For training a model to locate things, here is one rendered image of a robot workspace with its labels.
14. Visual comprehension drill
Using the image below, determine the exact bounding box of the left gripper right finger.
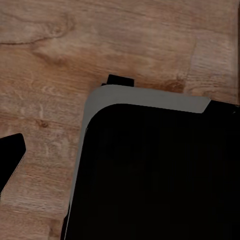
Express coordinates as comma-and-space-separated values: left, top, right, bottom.
224, 133, 240, 173

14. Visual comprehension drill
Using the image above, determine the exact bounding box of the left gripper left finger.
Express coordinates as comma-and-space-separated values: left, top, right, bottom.
0, 133, 26, 193

